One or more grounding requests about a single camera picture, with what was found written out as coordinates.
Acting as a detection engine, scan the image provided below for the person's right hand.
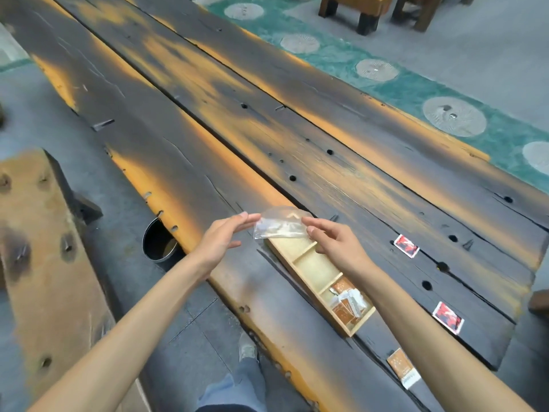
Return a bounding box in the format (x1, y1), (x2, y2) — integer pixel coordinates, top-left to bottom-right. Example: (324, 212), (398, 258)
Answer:
(301, 216), (374, 282)

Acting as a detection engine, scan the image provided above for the person's left hand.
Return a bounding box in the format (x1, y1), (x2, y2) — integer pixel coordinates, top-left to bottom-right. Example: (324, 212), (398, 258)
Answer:
(191, 212), (262, 280)

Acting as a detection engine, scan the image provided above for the clear plastic bag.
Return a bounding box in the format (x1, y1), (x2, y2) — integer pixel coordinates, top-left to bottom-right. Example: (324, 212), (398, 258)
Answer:
(253, 206), (316, 241)

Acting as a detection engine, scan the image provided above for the person's right forearm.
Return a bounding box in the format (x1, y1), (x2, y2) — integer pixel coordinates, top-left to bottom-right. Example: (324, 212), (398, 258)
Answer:
(357, 264), (537, 412)

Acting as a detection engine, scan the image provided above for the person's left forearm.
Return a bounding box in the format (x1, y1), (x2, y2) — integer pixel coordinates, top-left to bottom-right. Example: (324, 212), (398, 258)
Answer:
(26, 253), (211, 412)

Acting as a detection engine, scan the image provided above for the wooden divided tray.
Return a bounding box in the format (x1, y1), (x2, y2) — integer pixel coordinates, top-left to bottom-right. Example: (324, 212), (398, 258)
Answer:
(264, 233), (377, 338)

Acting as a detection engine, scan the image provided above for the white sachet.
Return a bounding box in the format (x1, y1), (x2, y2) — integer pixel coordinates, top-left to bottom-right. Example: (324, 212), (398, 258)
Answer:
(340, 287), (368, 316)

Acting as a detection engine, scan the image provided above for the round metal bin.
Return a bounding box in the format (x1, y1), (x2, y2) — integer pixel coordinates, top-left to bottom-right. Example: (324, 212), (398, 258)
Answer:
(142, 217), (180, 263)

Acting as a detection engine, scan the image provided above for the red and white packet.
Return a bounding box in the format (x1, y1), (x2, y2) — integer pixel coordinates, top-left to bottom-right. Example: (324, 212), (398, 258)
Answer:
(432, 301), (466, 336)
(393, 234), (420, 259)

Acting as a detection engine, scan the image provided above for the person's grey shoe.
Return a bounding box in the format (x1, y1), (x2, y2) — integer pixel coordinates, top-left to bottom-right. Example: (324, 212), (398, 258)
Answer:
(238, 332), (260, 363)

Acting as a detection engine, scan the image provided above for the person's blue jeans leg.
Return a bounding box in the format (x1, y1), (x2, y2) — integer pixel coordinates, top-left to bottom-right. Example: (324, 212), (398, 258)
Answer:
(195, 358), (269, 412)

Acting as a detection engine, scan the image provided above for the orange and white packet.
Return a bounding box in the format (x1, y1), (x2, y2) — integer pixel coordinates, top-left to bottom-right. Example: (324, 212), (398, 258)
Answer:
(386, 348), (422, 390)

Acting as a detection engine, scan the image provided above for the green runner with round discs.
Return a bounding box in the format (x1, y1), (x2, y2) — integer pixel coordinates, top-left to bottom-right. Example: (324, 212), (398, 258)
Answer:
(205, 0), (549, 195)

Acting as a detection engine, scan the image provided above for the light wooden bench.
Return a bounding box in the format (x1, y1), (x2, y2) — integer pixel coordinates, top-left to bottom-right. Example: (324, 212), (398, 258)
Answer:
(0, 148), (152, 412)

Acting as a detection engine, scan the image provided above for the wooden stool with dark legs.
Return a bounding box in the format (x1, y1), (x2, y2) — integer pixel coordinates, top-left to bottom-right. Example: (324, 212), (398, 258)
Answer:
(318, 0), (394, 36)

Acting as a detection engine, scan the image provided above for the brown wooden stool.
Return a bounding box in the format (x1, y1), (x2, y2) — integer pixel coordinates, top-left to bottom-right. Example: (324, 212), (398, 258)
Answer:
(391, 0), (445, 33)

